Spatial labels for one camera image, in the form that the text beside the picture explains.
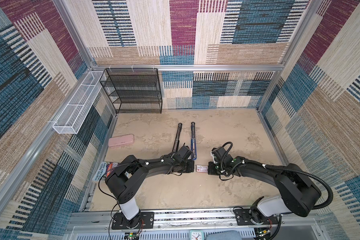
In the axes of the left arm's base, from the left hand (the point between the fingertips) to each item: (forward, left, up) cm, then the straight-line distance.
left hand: (195, 166), depth 89 cm
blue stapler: (+18, 0, -2) cm, 18 cm away
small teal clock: (-32, +2, 0) cm, 32 cm away
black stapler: (+17, +11, 0) cm, 20 cm away
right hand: (-3, -8, -1) cm, 9 cm away
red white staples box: (-1, -4, -1) cm, 4 cm away
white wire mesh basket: (+11, +59, +31) cm, 68 cm away
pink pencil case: (+20, +49, -2) cm, 53 cm away
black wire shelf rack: (+53, +42, +15) cm, 69 cm away
